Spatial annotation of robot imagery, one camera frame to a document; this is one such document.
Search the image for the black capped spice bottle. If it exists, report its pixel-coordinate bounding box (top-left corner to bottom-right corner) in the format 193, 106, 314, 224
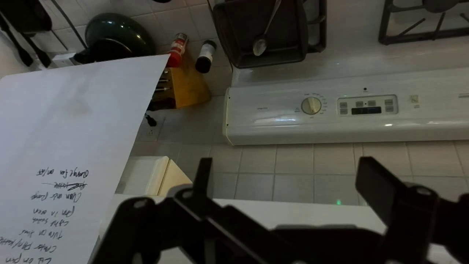
194, 40, 219, 75

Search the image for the red spice bottle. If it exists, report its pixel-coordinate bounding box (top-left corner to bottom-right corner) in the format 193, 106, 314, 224
168, 32, 191, 69

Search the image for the cream stove timer dial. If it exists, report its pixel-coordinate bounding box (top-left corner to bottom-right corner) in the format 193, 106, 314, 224
300, 94, 326, 117

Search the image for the black power cable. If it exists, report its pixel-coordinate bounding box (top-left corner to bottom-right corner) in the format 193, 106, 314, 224
52, 0, 89, 50

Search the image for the black double burner grate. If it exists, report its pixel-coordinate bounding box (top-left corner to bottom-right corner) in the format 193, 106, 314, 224
305, 0, 329, 54
379, 0, 469, 45

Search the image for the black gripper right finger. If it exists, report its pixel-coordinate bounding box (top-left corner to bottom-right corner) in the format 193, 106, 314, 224
355, 155, 469, 264

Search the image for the handwritten white paper sheet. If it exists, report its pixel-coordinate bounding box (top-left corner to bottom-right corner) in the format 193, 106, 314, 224
0, 53, 172, 264

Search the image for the wooden knife block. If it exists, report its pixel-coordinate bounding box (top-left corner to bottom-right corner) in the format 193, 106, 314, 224
149, 65, 213, 111

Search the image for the white gas stove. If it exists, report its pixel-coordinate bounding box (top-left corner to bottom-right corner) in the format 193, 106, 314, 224
222, 0, 469, 147

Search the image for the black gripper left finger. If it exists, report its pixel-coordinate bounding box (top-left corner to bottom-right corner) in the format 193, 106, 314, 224
93, 157, 276, 264

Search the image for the green bowl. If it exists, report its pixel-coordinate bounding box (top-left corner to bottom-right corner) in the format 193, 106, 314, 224
72, 12, 159, 65

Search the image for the metal spoon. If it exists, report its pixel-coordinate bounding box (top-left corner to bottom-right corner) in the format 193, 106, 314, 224
251, 0, 285, 57

